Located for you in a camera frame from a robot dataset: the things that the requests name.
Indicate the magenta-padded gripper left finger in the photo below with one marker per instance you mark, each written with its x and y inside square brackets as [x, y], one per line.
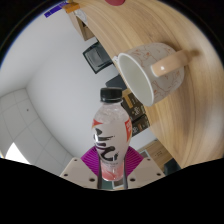
[78, 171]

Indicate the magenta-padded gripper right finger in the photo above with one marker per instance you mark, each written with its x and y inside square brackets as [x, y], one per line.
[145, 171]

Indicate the clear pink drink bottle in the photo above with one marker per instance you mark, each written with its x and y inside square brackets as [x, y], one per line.
[111, 140]

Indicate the black leather armchair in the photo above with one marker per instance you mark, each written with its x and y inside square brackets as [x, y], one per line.
[172, 166]

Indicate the small dark brown box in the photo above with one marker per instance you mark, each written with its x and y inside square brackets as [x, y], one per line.
[140, 126]

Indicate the dark brown carton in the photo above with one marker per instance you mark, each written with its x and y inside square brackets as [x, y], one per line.
[128, 106]

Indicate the white patterned ceramic mug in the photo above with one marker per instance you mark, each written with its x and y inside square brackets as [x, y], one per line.
[163, 80]

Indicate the black mesh office chair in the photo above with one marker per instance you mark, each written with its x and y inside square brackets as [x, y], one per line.
[96, 58]

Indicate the wooden side desk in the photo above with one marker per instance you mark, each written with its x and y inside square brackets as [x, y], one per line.
[83, 28]

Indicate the orange wooden box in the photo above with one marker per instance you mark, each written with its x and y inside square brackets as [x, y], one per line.
[71, 7]

